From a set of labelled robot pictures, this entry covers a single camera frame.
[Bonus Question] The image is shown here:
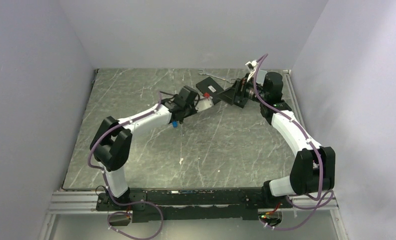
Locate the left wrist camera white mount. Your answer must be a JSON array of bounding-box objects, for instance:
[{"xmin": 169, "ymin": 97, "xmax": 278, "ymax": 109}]
[{"xmin": 195, "ymin": 93, "xmax": 214, "ymax": 113}]

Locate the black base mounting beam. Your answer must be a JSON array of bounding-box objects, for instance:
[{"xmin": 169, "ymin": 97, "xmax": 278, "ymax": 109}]
[{"xmin": 96, "ymin": 187, "xmax": 293, "ymax": 223}]

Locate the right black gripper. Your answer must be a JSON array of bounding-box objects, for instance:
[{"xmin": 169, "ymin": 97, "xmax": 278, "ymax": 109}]
[{"xmin": 216, "ymin": 73, "xmax": 268, "ymax": 106}]

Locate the aluminium frame rail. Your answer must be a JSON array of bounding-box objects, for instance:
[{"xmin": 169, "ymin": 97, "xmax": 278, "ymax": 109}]
[{"xmin": 48, "ymin": 191, "xmax": 98, "ymax": 215}]

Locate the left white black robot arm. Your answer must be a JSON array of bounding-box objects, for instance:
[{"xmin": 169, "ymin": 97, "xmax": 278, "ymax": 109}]
[{"xmin": 88, "ymin": 86, "xmax": 201, "ymax": 210}]

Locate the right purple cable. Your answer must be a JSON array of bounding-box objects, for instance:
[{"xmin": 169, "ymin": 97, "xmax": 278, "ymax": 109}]
[{"xmin": 252, "ymin": 53, "xmax": 335, "ymax": 232}]

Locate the black box with white label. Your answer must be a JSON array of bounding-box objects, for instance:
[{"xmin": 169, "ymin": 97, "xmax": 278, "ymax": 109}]
[{"xmin": 195, "ymin": 77, "xmax": 224, "ymax": 104}]

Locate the clear plastic container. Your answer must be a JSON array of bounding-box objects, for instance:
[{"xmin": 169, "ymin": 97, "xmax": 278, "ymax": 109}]
[{"xmin": 257, "ymin": 69, "xmax": 267, "ymax": 78}]

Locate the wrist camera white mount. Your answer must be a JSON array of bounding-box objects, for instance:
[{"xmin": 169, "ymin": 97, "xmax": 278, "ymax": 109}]
[
  {"xmin": 245, "ymin": 60, "xmax": 260, "ymax": 82},
  {"xmin": 195, "ymin": 93, "xmax": 214, "ymax": 113}
]

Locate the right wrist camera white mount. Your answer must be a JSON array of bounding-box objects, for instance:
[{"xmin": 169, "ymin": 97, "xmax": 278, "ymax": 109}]
[{"xmin": 245, "ymin": 60, "xmax": 260, "ymax": 82}]

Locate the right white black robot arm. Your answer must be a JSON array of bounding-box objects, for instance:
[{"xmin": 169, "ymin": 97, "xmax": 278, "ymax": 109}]
[{"xmin": 217, "ymin": 71, "xmax": 335, "ymax": 208}]

